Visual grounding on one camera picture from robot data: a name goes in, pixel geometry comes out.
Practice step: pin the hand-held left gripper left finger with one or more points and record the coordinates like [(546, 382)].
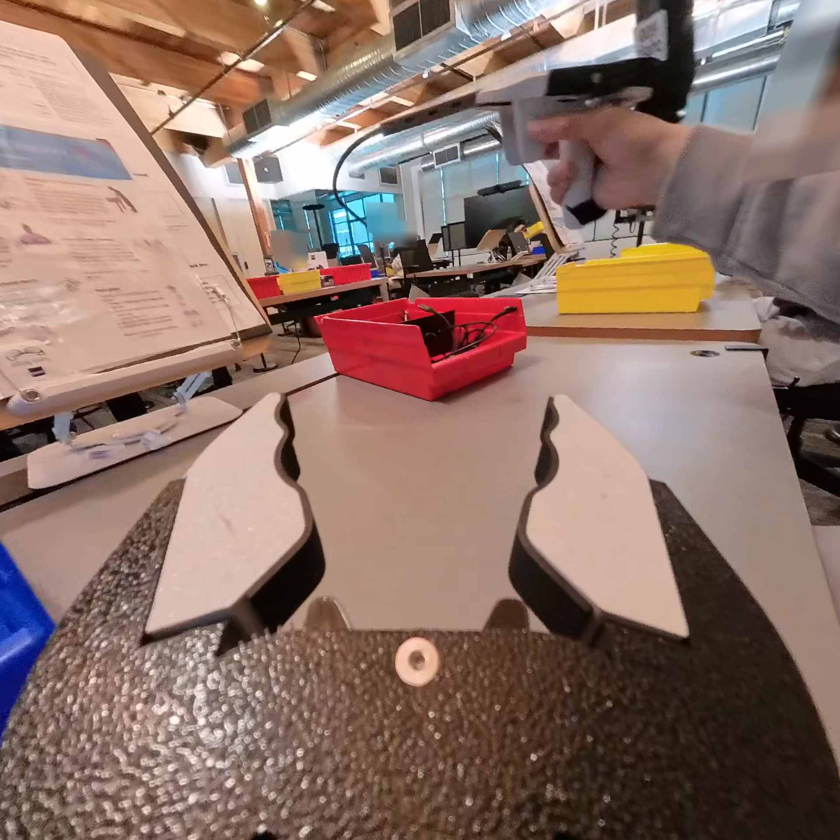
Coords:
[(236, 525)]

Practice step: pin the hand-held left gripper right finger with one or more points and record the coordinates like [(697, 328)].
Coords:
[(604, 525)]

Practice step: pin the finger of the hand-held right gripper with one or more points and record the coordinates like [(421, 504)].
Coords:
[(525, 72)]

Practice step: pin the blue storage bin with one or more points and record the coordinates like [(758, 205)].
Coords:
[(19, 643)]

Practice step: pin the person's right forearm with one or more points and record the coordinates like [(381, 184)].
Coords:
[(754, 210)]

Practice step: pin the grey desk with brown edge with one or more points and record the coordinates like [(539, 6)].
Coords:
[(656, 325)]

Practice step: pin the wooden edged desk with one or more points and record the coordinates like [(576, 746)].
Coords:
[(328, 296)]

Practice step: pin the person's right hand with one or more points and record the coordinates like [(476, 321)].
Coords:
[(630, 151)]

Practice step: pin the large yellow storage bin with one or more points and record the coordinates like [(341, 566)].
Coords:
[(630, 289)]

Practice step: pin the small red storage bin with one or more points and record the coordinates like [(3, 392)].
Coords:
[(262, 287), (344, 274)]

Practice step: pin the small yellow storage bin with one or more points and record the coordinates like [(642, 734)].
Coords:
[(298, 282)]

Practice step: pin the black bin divider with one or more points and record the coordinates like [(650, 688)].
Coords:
[(433, 334)]

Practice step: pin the person's grey sweatshirt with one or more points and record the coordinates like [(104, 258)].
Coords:
[(807, 341)]

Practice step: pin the printed instruction sheet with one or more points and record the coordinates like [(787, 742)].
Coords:
[(85, 229)]

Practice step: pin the black wall screen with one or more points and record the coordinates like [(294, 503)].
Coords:
[(499, 220)]

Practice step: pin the silver ceiling duct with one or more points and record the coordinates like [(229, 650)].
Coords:
[(367, 72)]

